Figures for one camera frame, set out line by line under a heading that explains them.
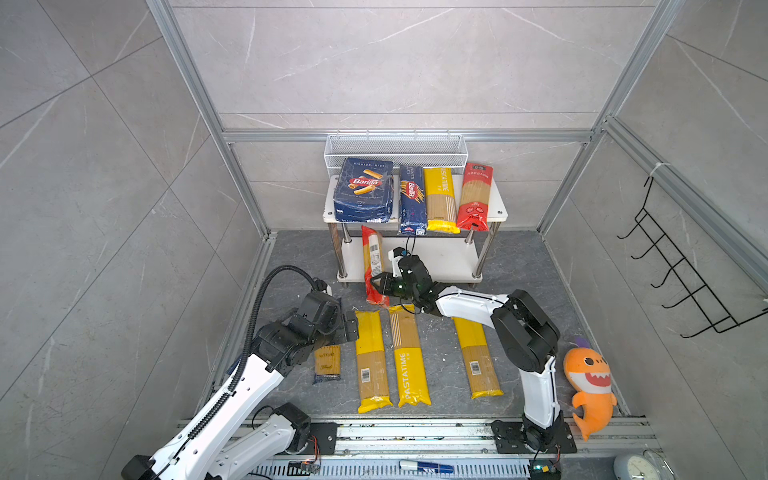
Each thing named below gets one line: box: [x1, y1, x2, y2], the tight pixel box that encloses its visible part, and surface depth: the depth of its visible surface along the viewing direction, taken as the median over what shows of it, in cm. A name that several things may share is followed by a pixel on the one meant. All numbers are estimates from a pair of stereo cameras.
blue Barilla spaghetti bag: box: [399, 164, 427, 236], surface depth 76 cm
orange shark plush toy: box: [563, 337, 617, 442], surface depth 78 cm
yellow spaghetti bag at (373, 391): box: [356, 310, 394, 414], surface depth 85 cm
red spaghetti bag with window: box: [456, 162, 494, 232], surface depth 78 cm
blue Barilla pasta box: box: [333, 158, 394, 223], surface depth 76 cm
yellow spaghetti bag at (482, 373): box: [452, 317, 504, 399], surface depth 83 cm
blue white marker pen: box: [399, 460, 455, 473], surface depth 70 cm
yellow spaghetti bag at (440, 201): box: [424, 168, 461, 234], surface depth 78 cm
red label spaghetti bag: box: [361, 225, 391, 307], surface depth 93 cm
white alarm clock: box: [613, 448, 676, 480], surface depth 68 cm
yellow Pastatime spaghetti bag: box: [389, 304, 431, 408], surface depth 85 cm
